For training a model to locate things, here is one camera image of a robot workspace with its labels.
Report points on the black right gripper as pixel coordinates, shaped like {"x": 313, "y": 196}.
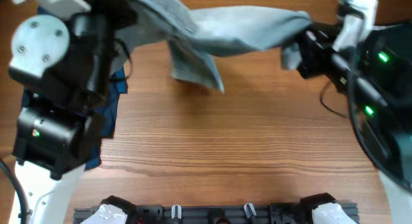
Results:
{"x": 309, "y": 52}

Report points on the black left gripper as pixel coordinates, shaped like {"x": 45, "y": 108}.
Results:
{"x": 107, "y": 4}

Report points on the light blue denim shorts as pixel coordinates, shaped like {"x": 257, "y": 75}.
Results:
{"x": 195, "y": 37}

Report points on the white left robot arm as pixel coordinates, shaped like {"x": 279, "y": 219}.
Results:
{"x": 63, "y": 58}

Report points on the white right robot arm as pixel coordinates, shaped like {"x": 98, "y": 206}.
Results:
{"x": 380, "y": 119}

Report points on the dark blue folded garment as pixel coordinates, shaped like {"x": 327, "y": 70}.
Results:
{"x": 109, "y": 110}

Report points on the black folded garment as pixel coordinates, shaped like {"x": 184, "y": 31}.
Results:
{"x": 387, "y": 57}

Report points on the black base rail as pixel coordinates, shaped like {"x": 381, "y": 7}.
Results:
{"x": 318, "y": 208}

